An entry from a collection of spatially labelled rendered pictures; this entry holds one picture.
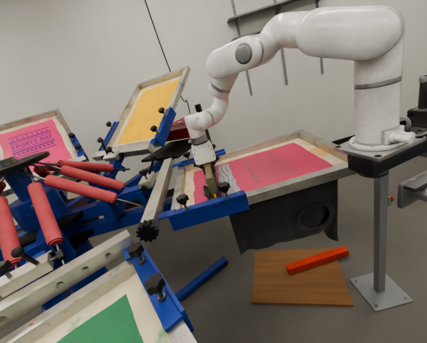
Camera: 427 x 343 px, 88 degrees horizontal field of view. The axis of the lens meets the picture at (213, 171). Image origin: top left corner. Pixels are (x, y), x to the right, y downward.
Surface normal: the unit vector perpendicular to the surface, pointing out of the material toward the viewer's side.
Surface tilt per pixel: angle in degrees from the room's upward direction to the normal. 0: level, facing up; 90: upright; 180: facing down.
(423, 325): 0
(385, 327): 0
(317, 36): 91
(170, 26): 90
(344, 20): 75
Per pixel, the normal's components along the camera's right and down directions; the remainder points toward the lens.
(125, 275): 0.55, 0.18
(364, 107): -0.87, 0.39
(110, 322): -0.27, -0.88
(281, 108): 0.08, 0.37
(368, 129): -0.76, 0.44
